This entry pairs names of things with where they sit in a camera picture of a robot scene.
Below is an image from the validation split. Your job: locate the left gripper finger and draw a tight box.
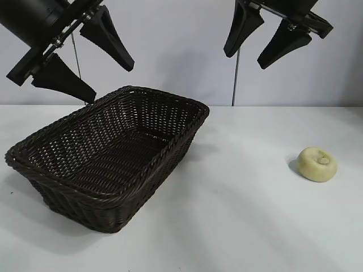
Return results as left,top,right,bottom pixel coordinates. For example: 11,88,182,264
79,5,135,73
31,52,97,104

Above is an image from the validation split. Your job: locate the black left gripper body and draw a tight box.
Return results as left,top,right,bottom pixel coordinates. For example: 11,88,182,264
0,0,105,86

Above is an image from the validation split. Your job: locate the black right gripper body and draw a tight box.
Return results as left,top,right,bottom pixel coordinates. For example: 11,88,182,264
237,0,334,39

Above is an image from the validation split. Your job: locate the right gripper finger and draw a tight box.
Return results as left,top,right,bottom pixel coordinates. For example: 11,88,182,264
256,18,314,70
223,0,265,58

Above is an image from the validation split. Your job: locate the dark brown wicker basket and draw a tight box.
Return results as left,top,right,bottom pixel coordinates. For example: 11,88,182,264
5,84,210,227

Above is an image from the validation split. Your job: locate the pale yellow egg yolk pastry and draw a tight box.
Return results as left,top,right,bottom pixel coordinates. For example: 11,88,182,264
297,146,338,182

